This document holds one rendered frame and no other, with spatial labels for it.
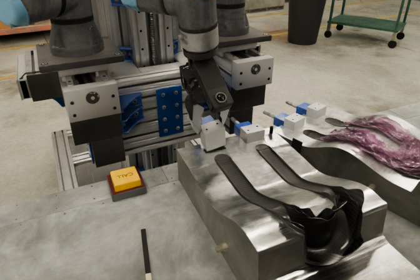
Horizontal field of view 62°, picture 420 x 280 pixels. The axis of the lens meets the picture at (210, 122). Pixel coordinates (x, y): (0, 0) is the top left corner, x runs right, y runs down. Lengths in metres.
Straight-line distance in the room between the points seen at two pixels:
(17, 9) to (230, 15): 0.61
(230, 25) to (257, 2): 5.52
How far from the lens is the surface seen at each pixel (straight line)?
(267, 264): 0.58
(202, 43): 0.68
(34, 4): 0.95
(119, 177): 0.86
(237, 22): 1.19
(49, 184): 2.35
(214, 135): 0.80
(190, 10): 0.65
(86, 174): 1.99
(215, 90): 0.69
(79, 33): 1.05
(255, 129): 0.87
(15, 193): 2.37
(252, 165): 0.80
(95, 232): 0.80
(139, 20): 1.18
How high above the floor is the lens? 1.35
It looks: 29 degrees down
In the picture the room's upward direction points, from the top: straight up
